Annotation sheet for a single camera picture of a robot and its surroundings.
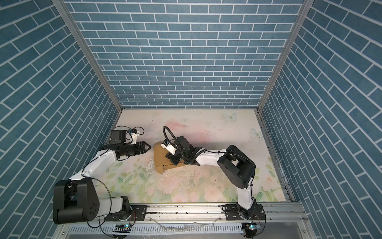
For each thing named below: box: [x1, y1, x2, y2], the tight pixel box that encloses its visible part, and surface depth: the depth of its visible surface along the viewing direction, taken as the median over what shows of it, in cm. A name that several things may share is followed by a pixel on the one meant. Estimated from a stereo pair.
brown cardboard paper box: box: [154, 140, 185, 174], surface depth 86 cm
